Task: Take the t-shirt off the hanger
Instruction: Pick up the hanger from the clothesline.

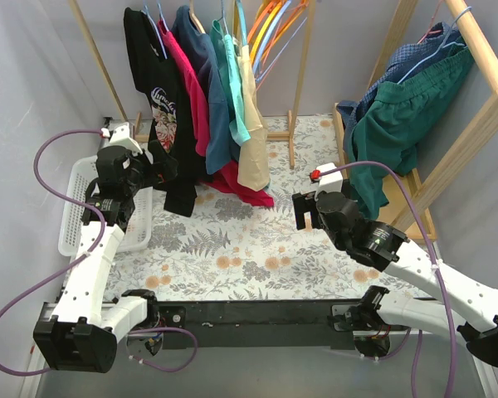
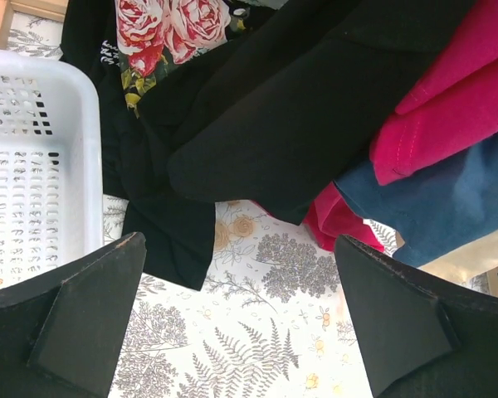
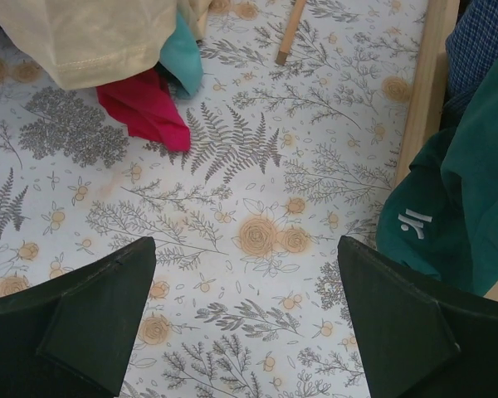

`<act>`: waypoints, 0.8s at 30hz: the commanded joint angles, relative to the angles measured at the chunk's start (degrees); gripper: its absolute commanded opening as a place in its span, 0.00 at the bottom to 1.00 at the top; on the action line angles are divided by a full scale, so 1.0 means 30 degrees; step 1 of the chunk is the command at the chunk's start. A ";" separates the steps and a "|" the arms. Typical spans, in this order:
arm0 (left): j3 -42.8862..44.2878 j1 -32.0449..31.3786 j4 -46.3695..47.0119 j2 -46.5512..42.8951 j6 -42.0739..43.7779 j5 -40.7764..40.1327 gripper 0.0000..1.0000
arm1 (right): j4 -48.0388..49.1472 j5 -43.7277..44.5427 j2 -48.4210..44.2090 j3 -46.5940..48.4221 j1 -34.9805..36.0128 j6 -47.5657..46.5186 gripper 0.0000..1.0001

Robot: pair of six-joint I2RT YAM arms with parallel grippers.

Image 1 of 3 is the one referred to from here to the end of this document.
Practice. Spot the beige garment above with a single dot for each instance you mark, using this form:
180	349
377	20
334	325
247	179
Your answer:
253	171

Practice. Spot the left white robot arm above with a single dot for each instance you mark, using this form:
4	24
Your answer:
79	335

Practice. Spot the light blue wire hanger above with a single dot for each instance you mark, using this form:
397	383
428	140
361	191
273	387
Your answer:
152	22

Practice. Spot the orange plastic hangers bunch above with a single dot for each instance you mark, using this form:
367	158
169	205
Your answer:
275	25

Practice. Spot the dark green shorts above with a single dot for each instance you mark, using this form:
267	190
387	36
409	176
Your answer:
401	115

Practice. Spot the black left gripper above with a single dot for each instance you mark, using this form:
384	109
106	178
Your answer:
150	167

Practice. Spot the magenta t shirt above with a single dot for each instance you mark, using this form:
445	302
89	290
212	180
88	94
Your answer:
226	179

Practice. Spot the navy blue t shirt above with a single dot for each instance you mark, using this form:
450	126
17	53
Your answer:
199	50

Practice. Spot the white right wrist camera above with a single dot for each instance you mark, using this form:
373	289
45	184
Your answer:
327	178

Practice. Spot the black printed t shirt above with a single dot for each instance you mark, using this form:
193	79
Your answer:
161	82

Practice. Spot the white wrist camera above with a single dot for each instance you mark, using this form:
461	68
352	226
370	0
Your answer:
327	178
122	136

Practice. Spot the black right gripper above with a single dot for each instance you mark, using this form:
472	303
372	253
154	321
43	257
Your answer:
309	206

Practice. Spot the blue checkered shorts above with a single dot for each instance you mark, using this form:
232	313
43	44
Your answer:
404	63

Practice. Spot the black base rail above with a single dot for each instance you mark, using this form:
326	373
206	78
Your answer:
279	323

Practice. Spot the teal green shirt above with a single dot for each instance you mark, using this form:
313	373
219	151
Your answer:
231	81

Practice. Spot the floral table cloth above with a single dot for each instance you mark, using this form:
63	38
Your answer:
228	249

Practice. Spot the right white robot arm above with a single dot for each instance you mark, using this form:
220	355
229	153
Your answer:
459	307

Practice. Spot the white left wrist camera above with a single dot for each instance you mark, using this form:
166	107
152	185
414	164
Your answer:
122	136

